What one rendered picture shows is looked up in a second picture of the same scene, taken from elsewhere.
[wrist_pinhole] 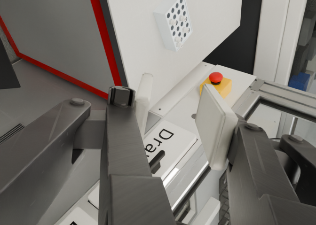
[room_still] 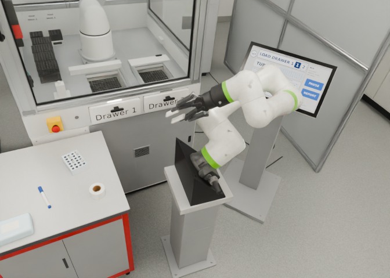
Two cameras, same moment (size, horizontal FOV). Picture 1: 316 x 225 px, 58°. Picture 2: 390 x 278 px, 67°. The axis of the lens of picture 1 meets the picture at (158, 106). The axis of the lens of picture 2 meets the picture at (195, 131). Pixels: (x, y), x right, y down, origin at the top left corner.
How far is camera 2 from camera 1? 1.23 m
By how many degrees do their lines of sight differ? 54
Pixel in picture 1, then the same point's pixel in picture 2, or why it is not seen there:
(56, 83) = not seen: hidden behind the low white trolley
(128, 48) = (105, 156)
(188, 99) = (69, 126)
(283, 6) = not seen: outside the picture
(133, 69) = (103, 149)
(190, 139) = (93, 109)
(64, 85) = not seen: hidden behind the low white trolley
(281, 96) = (28, 99)
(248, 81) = (29, 118)
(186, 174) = (106, 97)
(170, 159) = (107, 107)
